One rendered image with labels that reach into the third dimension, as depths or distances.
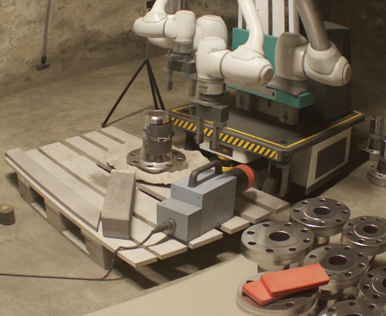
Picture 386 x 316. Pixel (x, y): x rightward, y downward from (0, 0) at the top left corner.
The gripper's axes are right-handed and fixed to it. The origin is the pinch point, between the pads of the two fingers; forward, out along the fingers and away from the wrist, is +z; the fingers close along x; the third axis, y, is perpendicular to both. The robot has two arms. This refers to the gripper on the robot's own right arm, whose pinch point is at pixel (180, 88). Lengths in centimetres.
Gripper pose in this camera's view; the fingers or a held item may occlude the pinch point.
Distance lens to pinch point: 284.0
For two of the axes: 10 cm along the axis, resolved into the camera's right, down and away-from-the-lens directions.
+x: -7.5, -2.6, 6.1
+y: 6.6, -2.3, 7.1
